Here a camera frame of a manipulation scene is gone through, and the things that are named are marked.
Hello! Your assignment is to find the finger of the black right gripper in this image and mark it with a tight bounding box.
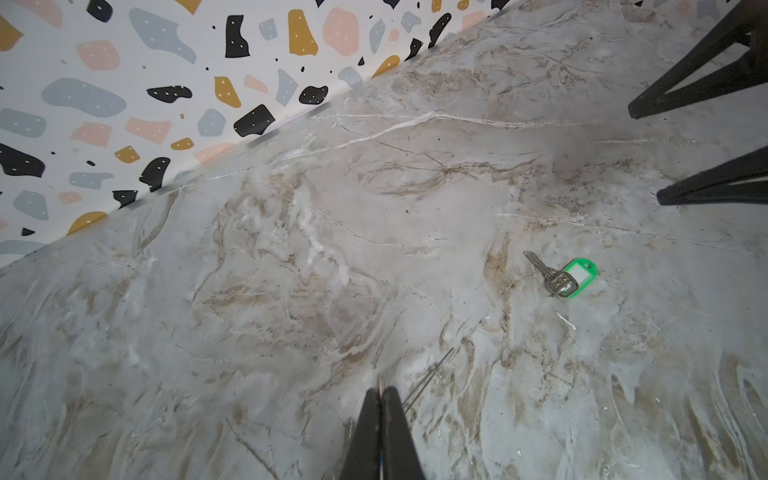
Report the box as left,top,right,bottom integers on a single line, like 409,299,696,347
628,0,767,119
656,147,767,206

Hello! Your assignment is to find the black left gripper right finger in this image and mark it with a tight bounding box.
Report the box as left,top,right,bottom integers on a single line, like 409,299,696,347
381,386,426,480

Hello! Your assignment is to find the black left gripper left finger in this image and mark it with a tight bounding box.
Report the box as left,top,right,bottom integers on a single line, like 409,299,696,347
340,389,382,480

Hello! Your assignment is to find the small silver key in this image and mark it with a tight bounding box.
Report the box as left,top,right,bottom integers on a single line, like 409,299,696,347
523,251,579,299

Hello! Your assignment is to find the green key tag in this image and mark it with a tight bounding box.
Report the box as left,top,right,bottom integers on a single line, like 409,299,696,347
562,258,599,299

